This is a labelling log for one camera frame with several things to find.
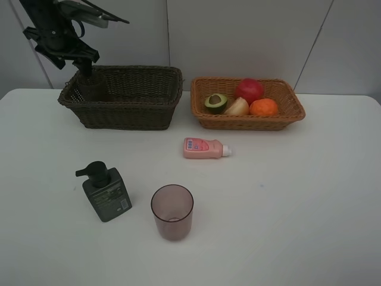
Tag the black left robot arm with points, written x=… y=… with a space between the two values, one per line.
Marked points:
x=45 y=15

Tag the orange tangerine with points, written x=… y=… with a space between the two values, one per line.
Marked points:
x=264 y=107

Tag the dark green pump bottle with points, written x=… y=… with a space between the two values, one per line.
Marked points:
x=105 y=190

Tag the pink translucent plastic cup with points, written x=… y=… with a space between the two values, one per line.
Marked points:
x=172 y=206

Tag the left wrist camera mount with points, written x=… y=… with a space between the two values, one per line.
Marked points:
x=88 y=13

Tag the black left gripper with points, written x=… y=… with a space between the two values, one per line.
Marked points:
x=59 y=47

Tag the halved avocado with pit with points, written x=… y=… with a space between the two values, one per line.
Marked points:
x=216 y=103

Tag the pink small bottle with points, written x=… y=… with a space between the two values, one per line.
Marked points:
x=197 y=148

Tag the dark brown wicker basket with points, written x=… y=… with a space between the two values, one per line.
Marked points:
x=141 y=98

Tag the orange yellow peach fruit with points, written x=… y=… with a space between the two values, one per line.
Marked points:
x=240 y=107

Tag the light orange wicker basket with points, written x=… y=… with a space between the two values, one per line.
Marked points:
x=290 y=109

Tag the red apple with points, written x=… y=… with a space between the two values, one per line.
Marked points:
x=250 y=90

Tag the brown translucent plastic cup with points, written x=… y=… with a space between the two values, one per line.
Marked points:
x=93 y=88

